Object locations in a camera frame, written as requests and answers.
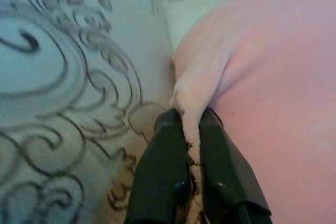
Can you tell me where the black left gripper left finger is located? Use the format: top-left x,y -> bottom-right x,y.
124,108 -> 191,224

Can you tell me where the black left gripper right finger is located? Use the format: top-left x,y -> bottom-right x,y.
199,107 -> 274,224

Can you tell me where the pink plush pillow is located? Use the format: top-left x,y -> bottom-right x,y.
169,0 -> 336,224

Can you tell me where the grey swirl print bedding bag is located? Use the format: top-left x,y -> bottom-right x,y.
0,0 -> 174,224

